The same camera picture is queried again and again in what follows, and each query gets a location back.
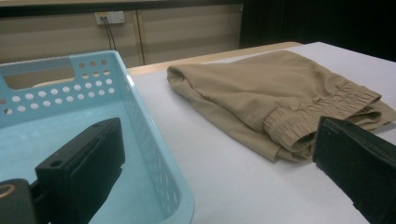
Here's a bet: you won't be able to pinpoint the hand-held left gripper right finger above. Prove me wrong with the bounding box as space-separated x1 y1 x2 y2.
312 116 396 224

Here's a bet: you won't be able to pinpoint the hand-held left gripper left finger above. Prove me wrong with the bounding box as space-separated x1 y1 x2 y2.
35 117 126 224

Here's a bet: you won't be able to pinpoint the light blue perforated plastic basket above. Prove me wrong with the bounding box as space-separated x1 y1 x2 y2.
0 49 195 224

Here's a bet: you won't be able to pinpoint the khaki pants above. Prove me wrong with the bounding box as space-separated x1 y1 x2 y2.
166 49 396 163

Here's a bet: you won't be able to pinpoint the black cable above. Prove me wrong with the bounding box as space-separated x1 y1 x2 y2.
100 17 113 51
104 17 118 51

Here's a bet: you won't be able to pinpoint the white wall socket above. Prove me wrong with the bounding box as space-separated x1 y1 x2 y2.
94 10 126 26

